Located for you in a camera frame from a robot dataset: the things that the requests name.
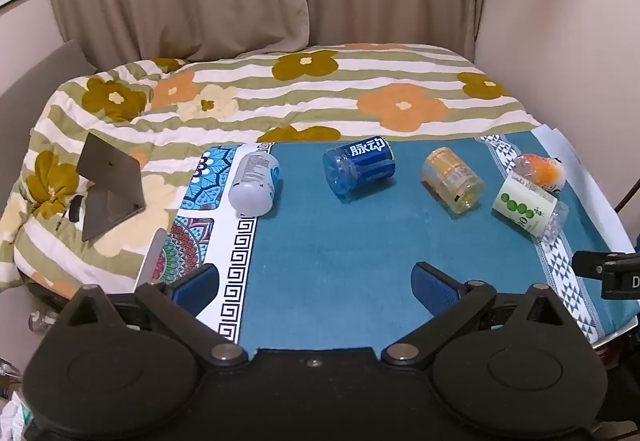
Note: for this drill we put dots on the yellow clear drink bottle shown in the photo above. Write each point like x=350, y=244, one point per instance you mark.
x=452, y=178

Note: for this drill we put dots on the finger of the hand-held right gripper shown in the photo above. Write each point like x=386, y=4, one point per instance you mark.
x=590, y=264

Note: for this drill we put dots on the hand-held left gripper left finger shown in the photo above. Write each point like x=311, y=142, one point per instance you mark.
x=199, y=287

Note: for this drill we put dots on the blue patterned table mat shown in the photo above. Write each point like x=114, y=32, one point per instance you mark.
x=340, y=246

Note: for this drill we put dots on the orange drink bottle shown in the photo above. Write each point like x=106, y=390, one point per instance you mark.
x=542, y=171

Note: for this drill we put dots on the green dotted label plastic cup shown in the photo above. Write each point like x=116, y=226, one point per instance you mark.
x=529, y=210

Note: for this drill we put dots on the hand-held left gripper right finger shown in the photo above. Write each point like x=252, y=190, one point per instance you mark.
x=433, y=292

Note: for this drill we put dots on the silver laptop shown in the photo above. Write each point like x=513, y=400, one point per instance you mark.
x=149, y=261

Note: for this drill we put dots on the grey headboard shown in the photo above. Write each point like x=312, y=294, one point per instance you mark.
x=35, y=76

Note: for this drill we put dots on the blue labelled drink bottle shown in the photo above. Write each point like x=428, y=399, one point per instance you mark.
x=357, y=166

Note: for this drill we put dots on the white plastic bottle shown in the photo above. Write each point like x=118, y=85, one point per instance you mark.
x=254, y=183

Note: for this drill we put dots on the floral striped blanket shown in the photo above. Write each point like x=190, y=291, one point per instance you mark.
x=300, y=86

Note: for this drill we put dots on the white green crumpled cloth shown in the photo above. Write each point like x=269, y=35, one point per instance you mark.
x=14, y=413

